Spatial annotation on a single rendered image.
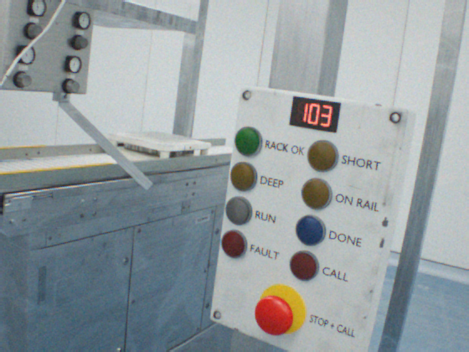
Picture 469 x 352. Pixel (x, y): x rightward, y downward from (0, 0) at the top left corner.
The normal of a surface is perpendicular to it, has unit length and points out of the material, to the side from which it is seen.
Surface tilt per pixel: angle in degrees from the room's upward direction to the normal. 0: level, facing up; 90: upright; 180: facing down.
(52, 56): 90
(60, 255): 90
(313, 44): 90
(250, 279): 90
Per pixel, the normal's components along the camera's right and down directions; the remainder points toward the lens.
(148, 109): -0.45, 0.10
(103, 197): 0.84, 0.20
